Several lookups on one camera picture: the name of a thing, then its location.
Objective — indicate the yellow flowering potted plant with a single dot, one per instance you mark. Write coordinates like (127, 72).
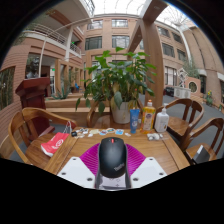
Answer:
(209, 98)

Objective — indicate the black computer mouse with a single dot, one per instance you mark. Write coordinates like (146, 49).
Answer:
(112, 156)

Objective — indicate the spiky green plant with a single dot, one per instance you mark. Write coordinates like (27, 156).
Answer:
(61, 94)

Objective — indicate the large green potted plant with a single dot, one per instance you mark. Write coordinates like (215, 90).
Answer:
(120, 76)

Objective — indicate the black notebook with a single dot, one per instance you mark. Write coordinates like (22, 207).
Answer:
(201, 155)

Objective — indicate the blue squeeze tube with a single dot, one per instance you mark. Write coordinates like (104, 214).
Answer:
(134, 121)

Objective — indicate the white pump bottle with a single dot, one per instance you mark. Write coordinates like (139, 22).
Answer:
(161, 121)

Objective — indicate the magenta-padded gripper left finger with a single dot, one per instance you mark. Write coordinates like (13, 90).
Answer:
(75, 171)

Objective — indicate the small black object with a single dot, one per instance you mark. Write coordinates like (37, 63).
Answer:
(74, 134)

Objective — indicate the dark red wooden lectern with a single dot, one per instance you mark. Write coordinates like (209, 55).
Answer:
(33, 93)

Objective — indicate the yellow dish soap bottle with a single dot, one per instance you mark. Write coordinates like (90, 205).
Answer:
(147, 120)

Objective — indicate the red shopping bag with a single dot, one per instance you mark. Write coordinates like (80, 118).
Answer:
(55, 143)

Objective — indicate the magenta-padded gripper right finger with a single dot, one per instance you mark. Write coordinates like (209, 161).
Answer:
(148, 171)

